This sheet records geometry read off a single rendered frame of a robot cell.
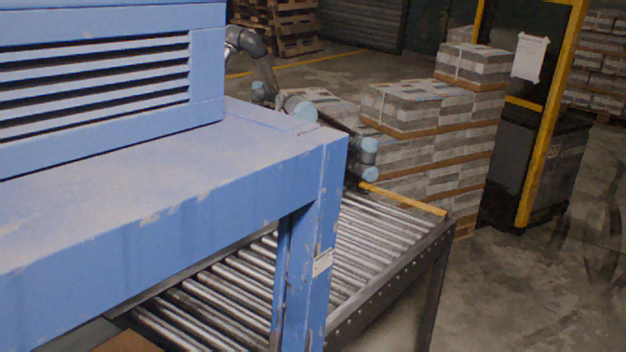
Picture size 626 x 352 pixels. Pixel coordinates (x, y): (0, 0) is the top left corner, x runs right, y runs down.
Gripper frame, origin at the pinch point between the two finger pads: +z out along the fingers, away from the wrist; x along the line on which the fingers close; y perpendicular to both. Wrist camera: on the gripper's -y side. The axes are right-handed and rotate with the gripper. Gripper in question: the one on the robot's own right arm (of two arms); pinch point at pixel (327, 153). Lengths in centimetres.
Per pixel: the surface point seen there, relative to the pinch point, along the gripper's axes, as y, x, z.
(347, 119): 15.3, -13.6, 3.8
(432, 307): -48, -10, -75
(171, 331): -5, 115, -86
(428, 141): -5, -78, 5
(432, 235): -5, 5, -79
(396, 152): -8, -53, 5
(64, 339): -5, 140, -75
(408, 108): 17, -56, 4
